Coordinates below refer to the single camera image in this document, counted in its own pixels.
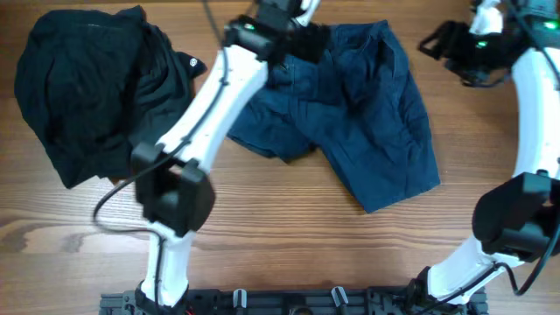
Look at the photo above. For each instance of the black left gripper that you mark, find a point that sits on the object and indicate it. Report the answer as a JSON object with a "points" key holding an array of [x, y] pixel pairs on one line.
{"points": [[310, 42]]}

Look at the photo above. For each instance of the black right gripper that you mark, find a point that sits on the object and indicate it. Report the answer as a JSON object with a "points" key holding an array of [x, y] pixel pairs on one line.
{"points": [[450, 34]]}

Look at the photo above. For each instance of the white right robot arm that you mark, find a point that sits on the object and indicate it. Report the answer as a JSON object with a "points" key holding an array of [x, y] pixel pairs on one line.
{"points": [[517, 222]]}

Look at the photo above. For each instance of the navy blue shorts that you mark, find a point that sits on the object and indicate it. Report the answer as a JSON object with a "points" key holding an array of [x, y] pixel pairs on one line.
{"points": [[359, 105]]}

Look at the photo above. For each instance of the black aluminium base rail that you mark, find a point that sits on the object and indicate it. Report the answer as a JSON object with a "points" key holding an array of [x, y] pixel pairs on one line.
{"points": [[373, 300]]}

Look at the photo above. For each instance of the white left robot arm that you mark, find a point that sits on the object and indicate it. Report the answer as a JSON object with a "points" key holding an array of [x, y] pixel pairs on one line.
{"points": [[172, 184]]}

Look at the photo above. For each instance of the black garment with logo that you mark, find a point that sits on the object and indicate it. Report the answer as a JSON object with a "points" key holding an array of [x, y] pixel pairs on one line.
{"points": [[94, 85]]}

